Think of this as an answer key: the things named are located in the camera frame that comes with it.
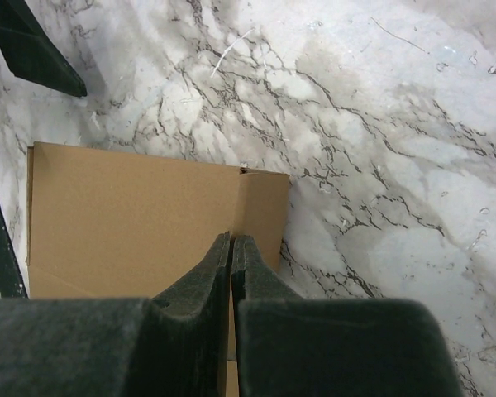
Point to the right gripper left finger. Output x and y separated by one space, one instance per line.
174 344

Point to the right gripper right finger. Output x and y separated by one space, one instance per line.
287 345

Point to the cardboard box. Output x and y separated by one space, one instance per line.
109 225

